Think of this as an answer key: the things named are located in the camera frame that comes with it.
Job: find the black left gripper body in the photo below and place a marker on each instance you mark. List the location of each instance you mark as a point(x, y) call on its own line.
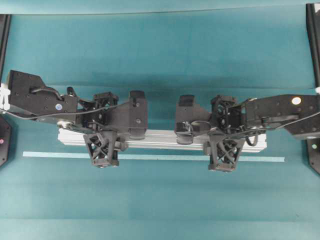
point(119, 117)

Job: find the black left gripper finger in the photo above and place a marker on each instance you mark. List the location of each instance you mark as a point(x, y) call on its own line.
point(137, 133)
point(136, 94)

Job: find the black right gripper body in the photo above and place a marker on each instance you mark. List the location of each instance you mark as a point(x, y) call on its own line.
point(200, 121)

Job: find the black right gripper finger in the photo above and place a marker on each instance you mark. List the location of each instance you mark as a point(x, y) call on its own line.
point(187, 99)
point(184, 137)

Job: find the silver aluminium extrusion rail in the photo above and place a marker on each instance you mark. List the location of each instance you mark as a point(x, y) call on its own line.
point(154, 139)

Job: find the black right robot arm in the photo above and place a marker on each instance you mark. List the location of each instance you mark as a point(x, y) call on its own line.
point(297, 114)

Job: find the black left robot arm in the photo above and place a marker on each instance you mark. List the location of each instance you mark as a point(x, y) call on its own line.
point(31, 98)

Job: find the light blue tape strip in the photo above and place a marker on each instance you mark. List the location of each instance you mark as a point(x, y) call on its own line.
point(159, 157)

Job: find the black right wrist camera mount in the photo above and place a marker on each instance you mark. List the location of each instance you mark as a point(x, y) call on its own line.
point(224, 152)

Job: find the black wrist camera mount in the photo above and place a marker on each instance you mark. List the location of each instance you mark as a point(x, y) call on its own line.
point(224, 152)
point(103, 148)

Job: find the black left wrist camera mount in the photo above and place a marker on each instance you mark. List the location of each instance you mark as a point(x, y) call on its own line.
point(103, 148)

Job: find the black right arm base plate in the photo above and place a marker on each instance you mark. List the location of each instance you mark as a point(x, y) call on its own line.
point(313, 150)

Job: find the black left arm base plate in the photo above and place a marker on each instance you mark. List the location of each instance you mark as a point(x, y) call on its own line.
point(5, 138)

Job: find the black right frame post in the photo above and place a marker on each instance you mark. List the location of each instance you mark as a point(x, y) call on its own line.
point(313, 32)

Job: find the black frame post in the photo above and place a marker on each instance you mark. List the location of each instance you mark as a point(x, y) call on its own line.
point(313, 32)
point(5, 21)

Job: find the black left frame post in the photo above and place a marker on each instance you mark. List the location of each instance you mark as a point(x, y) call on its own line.
point(5, 21)

